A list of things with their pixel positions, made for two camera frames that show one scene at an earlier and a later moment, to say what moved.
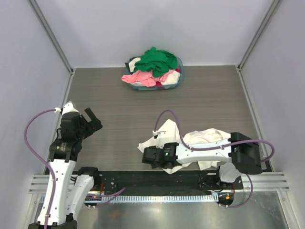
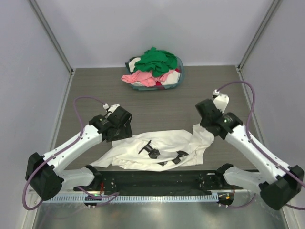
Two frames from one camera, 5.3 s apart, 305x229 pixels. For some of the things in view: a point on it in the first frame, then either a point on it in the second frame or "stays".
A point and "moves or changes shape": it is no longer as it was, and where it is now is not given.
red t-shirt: [158, 83] stays
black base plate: [203, 181] stays
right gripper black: [156, 165] to [202, 124]
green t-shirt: [157, 62] stays
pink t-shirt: [145, 78] stays
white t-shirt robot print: [167, 132] moves or changes shape
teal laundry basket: [155, 87] stays
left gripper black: [96, 122] to [127, 133]
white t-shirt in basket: [172, 78] stays
